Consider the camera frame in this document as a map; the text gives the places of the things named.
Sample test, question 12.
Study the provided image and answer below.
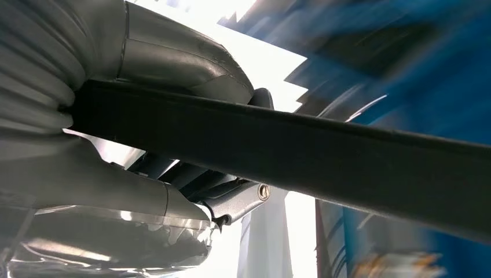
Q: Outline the blue metal shelf rack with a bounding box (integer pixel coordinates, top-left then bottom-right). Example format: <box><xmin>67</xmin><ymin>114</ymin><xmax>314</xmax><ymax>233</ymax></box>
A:
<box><xmin>218</xmin><ymin>0</ymin><xmax>491</xmax><ymax>278</ymax></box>

